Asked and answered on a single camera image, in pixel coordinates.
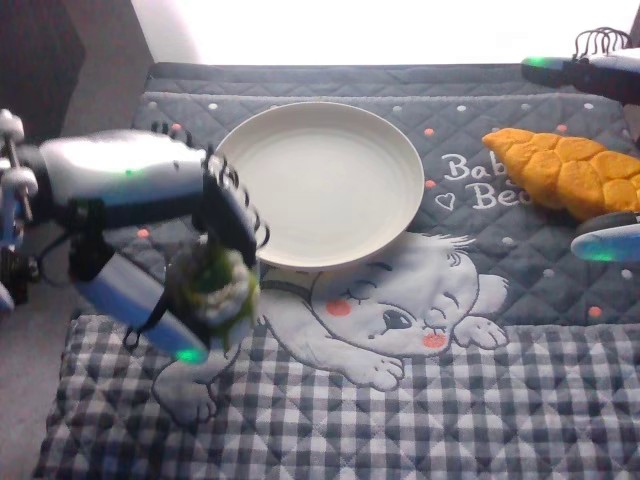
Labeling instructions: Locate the white round plate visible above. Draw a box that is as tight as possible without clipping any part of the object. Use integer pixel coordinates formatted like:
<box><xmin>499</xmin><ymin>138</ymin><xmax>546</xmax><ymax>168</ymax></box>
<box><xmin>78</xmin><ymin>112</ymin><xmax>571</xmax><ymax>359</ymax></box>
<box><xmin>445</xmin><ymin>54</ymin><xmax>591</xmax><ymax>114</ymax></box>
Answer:
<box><xmin>214</xmin><ymin>101</ymin><xmax>426</xmax><ymax>272</ymax></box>

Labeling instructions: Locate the green white toy vegetable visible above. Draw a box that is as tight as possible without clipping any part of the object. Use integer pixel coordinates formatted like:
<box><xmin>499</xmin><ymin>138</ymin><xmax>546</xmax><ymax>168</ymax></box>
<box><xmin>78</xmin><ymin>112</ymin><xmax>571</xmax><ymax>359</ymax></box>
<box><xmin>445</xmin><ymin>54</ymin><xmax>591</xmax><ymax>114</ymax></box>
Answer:
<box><xmin>169</xmin><ymin>238</ymin><xmax>264</xmax><ymax>351</ymax></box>

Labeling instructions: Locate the dark fabric panel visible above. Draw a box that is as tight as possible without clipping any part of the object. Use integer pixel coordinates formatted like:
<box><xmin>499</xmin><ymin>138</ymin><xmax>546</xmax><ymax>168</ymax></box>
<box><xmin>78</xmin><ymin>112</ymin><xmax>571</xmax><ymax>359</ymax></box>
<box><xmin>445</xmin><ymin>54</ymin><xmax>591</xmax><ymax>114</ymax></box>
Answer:
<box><xmin>0</xmin><ymin>0</ymin><xmax>87</xmax><ymax>146</ymax></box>

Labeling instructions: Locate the orange braided bread toy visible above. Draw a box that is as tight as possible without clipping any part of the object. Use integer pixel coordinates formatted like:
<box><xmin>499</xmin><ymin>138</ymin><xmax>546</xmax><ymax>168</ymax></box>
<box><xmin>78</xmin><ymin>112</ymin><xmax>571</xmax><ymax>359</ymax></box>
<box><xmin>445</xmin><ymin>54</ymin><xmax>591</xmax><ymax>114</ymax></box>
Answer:
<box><xmin>482</xmin><ymin>127</ymin><xmax>640</xmax><ymax>224</ymax></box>

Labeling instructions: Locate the grey quilt with printed bear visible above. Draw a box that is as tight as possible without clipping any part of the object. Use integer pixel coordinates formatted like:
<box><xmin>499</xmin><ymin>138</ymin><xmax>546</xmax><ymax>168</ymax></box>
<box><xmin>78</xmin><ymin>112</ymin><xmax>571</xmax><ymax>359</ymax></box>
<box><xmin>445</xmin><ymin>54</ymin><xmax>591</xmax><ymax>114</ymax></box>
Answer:
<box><xmin>32</xmin><ymin>62</ymin><xmax>640</xmax><ymax>480</ymax></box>

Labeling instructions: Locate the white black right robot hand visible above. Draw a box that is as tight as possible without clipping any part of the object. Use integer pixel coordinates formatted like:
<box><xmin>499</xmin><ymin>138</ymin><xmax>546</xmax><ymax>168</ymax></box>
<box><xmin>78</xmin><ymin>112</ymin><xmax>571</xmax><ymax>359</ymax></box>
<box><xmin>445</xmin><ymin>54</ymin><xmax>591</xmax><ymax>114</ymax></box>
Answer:
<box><xmin>519</xmin><ymin>27</ymin><xmax>640</xmax><ymax>264</ymax></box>

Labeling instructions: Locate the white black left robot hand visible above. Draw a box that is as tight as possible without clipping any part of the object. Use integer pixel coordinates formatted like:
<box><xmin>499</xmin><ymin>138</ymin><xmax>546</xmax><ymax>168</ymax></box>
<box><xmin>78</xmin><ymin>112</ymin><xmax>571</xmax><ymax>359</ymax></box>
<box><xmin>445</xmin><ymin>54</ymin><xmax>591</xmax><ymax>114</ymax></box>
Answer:
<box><xmin>38</xmin><ymin>127</ymin><xmax>272</xmax><ymax>367</ymax></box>

